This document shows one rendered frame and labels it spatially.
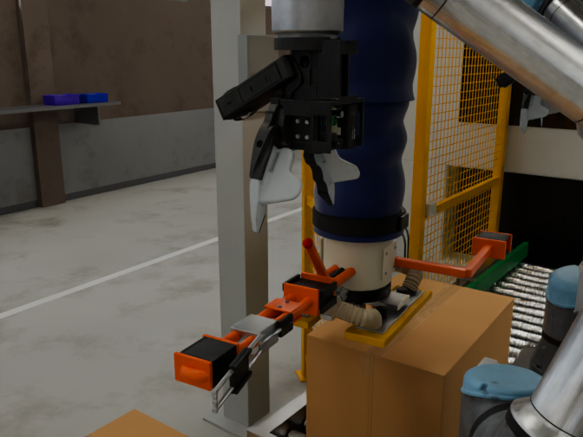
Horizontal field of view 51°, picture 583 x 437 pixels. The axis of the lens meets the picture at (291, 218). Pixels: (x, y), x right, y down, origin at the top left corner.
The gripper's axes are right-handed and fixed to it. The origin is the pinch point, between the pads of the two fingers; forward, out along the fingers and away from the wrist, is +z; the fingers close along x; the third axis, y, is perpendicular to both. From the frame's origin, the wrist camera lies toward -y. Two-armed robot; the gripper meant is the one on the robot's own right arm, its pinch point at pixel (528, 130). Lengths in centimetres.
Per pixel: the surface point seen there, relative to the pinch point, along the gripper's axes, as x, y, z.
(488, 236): 3.0, -8.5, 29.0
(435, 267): -23.1, -12.3, 31.0
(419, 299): -17.6, -18.3, 42.5
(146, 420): -39, -101, 98
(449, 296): 23, -25, 57
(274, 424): -23, -61, 93
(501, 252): 0.4, -4.0, 32.1
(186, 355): -92, -27, 29
